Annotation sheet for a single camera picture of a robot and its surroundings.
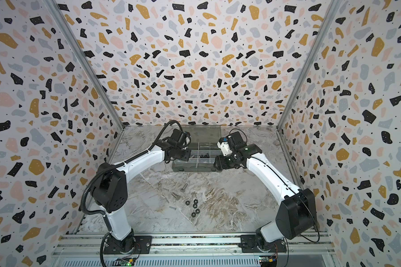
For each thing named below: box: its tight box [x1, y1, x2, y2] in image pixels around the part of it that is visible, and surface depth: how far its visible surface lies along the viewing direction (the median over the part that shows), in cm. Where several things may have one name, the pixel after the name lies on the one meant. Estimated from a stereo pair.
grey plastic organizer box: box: [171, 124, 222, 172], surface depth 103 cm
